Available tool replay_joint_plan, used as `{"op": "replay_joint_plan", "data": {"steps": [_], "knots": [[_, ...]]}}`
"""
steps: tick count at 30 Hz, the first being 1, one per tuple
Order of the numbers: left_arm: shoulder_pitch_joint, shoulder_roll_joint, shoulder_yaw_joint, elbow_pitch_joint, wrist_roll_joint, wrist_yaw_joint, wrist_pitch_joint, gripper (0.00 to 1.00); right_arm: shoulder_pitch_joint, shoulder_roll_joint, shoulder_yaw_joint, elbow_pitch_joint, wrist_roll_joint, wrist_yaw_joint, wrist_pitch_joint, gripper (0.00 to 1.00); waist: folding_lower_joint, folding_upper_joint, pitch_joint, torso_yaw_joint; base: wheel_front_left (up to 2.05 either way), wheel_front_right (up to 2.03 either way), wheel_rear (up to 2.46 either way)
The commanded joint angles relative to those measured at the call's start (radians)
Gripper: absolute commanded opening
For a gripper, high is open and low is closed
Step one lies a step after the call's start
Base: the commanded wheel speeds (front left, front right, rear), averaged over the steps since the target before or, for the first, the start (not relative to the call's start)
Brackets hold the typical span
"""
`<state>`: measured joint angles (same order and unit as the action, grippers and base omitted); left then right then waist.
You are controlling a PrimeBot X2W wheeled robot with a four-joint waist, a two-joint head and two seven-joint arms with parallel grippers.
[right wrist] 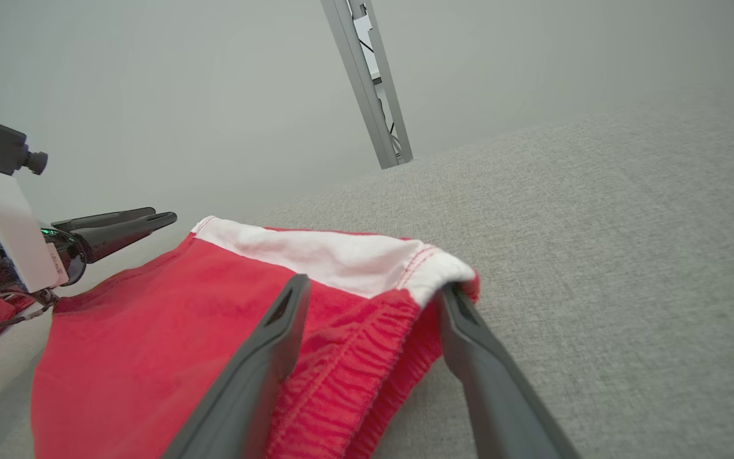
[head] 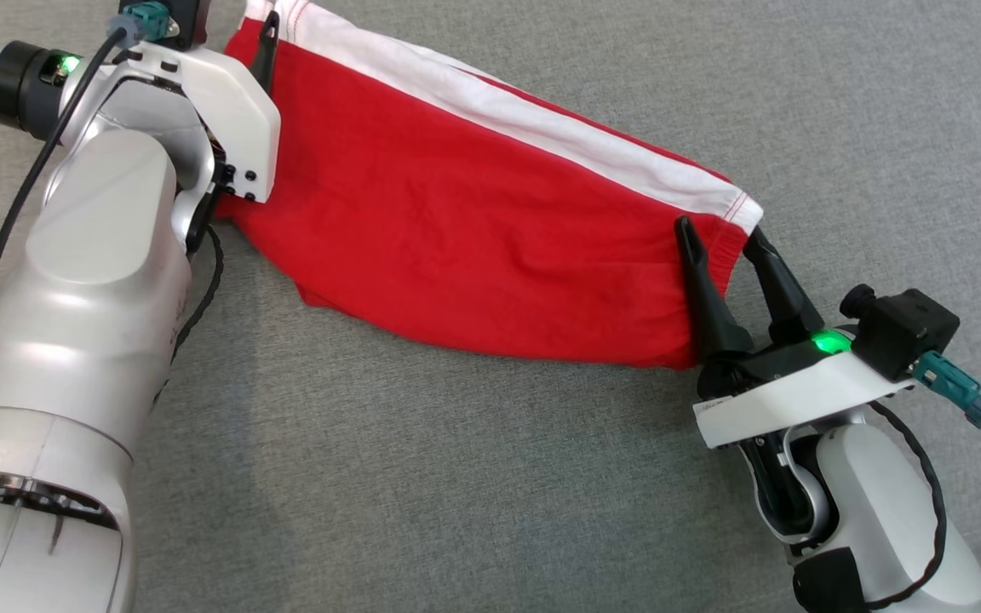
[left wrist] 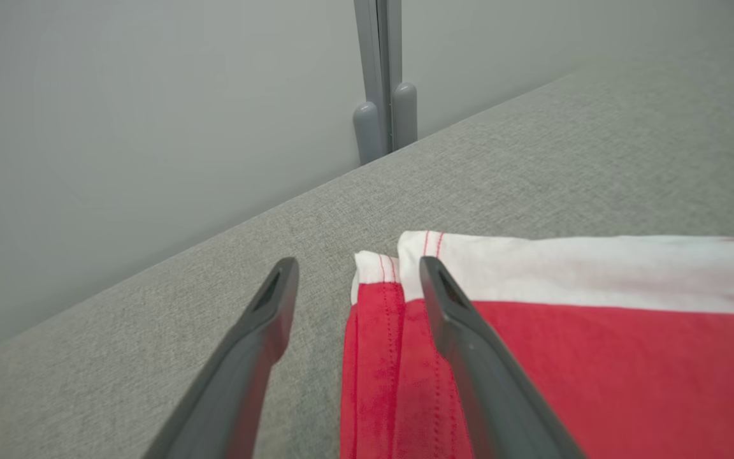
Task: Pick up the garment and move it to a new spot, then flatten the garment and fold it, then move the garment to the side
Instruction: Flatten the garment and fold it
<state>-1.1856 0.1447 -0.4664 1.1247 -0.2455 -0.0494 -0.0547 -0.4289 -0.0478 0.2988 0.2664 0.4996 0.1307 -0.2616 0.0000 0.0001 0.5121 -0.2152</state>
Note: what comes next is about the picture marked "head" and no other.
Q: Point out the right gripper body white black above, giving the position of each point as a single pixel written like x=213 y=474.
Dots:
x=797 y=396

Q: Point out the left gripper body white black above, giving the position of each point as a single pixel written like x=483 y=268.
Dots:
x=231 y=119

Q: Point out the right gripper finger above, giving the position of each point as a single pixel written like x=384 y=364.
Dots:
x=710 y=315
x=784 y=298

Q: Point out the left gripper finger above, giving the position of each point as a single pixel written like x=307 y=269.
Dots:
x=266 y=51

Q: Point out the red basketball shorts white stripe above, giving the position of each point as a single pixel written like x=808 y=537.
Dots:
x=456 y=221

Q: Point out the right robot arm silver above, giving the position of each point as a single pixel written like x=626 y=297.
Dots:
x=882 y=511

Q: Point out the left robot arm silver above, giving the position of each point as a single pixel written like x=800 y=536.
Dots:
x=73 y=358

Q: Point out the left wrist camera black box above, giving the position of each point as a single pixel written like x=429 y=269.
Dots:
x=188 y=17

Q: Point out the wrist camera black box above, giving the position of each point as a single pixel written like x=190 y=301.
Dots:
x=188 y=17
x=908 y=328

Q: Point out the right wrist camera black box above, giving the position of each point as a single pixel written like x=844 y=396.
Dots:
x=908 y=328

